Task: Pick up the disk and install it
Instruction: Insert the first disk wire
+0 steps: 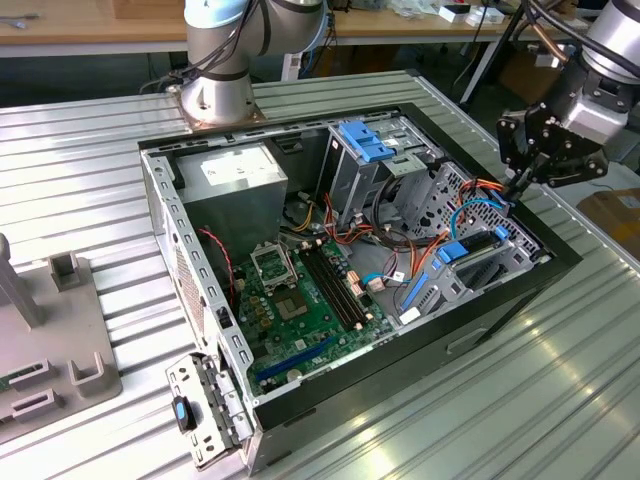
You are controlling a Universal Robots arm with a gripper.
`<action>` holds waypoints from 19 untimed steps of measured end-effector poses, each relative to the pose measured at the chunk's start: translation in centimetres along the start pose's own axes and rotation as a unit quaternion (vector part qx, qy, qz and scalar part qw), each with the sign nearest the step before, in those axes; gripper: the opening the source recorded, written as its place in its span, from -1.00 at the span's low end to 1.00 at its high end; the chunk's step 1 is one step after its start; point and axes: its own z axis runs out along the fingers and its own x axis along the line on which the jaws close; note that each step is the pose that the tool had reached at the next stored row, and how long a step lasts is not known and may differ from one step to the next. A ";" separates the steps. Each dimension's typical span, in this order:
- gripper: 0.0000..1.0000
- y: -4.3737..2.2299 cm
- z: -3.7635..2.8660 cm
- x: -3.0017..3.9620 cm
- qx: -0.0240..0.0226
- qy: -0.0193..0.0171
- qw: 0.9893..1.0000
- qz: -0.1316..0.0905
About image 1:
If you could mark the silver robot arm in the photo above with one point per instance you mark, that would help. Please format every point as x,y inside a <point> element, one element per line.
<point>220,95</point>

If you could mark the grey parts rack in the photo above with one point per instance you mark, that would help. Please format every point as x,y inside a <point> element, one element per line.
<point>60,325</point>

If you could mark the grey metal tool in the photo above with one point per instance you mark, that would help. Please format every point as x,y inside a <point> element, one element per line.
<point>17,20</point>

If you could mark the wooden desk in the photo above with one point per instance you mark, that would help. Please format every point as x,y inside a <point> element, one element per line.
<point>425,25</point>
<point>75,25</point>

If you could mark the metal optical drive cage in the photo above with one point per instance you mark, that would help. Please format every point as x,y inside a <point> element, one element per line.
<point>350,185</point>

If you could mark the hard disk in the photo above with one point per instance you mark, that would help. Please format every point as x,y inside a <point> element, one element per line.
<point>452,251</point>

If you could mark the small white box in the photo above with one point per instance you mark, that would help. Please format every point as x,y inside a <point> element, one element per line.
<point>485,16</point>

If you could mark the orange board connector block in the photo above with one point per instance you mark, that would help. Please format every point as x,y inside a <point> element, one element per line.
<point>354,285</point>

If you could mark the metal disk bay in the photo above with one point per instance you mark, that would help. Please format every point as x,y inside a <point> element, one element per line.
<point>465,287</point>

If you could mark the grey power supply unit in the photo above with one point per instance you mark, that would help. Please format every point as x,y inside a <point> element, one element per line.
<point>235,200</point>

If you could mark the black open PC case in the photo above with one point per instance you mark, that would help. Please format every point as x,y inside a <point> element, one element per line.
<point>400,380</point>

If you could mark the blue plastic drive latch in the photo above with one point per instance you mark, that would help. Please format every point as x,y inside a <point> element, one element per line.
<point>365,140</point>

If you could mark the green motherboard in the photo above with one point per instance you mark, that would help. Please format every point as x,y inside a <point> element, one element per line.
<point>305,327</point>

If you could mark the metal rear slot bracket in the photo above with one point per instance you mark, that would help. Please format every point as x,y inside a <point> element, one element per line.
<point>192,370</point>

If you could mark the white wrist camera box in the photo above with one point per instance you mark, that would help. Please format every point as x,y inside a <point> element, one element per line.
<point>595,122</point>

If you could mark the black RAM slot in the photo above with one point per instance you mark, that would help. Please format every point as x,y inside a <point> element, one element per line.
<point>328,287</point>
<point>343,287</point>

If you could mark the blue expansion slot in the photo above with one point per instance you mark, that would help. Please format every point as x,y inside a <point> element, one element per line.
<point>295,360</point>

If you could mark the CPU socket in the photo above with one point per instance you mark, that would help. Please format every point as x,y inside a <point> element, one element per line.
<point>270,265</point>

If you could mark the green RAM stick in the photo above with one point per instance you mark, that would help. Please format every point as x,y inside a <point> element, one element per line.
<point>4,386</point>

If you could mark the cardboard box with label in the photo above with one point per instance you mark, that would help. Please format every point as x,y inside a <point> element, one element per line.
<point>615,215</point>

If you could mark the white box with black lid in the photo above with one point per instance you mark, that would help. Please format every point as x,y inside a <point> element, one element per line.
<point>452,12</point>

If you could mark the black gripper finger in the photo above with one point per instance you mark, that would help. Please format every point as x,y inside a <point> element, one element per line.
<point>520,140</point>
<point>575,167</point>

